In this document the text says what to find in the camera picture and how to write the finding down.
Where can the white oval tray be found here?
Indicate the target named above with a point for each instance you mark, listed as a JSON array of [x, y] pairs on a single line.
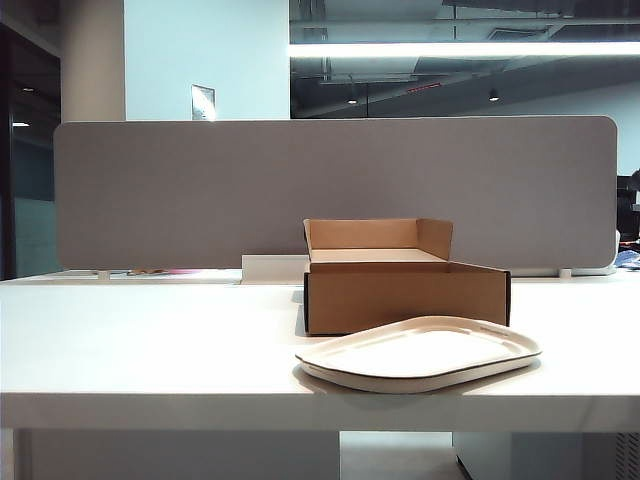
[[420, 357]]

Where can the brown cardboard box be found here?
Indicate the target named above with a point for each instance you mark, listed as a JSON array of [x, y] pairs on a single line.
[[400, 302]]

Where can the gray fabric desk divider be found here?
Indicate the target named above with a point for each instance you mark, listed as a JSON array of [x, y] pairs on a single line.
[[200, 195]]

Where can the pink and brown papers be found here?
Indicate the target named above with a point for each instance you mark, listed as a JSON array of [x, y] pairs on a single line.
[[150, 272]]

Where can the dark glass door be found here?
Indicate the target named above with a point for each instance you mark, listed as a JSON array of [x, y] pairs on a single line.
[[27, 160]]

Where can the person in dark clothes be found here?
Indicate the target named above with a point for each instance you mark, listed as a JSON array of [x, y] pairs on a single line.
[[629, 205]]

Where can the white divider bracket foot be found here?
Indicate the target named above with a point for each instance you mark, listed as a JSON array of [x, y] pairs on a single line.
[[101, 274], [565, 273]]

